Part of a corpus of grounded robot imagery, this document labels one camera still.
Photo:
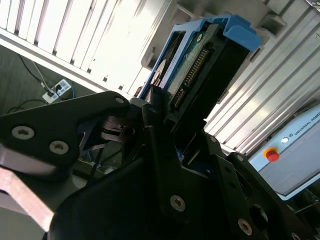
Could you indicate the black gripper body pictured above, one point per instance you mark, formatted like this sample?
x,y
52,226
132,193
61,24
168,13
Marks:
x,y
112,212

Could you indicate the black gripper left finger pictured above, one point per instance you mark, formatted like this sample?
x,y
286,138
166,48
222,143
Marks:
x,y
45,125

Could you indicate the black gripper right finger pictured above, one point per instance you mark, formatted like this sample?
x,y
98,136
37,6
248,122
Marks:
x,y
250,195

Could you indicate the hard disk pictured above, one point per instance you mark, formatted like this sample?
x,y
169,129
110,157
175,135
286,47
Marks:
x,y
197,57

